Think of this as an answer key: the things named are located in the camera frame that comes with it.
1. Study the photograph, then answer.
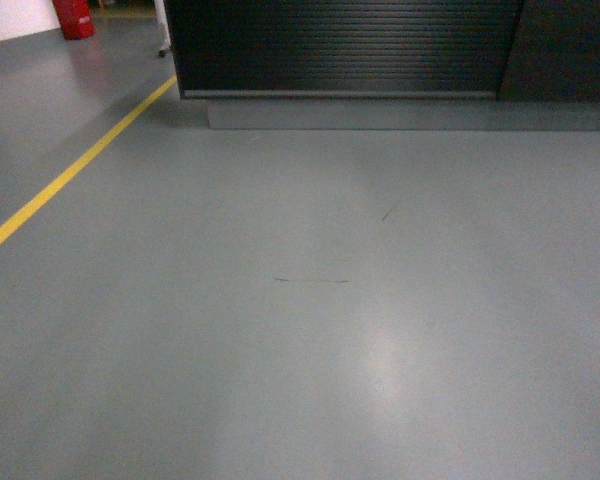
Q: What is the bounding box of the black checkout counter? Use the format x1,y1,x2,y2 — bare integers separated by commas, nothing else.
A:
166,1,600,131

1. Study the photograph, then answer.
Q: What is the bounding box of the white rolling stand leg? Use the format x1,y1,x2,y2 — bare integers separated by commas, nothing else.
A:
154,0,171,58

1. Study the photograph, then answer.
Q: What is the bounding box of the red fire extinguisher box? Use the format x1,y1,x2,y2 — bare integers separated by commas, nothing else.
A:
52,0,95,40

